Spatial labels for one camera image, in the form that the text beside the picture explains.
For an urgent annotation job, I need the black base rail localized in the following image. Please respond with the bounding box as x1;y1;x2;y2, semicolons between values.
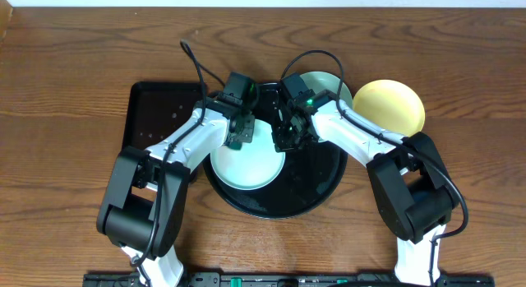
82;272;496;287

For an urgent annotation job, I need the green sponge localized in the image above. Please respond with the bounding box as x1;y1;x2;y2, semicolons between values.
227;142;242;150

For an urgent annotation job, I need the light green plate with stain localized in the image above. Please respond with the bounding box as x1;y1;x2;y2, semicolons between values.
299;71;354;143

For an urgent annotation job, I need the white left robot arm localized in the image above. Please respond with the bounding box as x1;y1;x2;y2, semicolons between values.
96;90;254;286

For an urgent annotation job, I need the round black tray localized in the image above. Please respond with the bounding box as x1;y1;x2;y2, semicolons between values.
201;81;348;220

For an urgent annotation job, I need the rectangular black tray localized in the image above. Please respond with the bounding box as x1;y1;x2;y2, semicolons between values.
122;81;202;150

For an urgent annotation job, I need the yellow plate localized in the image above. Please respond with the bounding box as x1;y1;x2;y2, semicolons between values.
353;80;426;137

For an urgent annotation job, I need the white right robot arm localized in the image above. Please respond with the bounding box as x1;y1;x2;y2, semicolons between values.
273;89;467;286

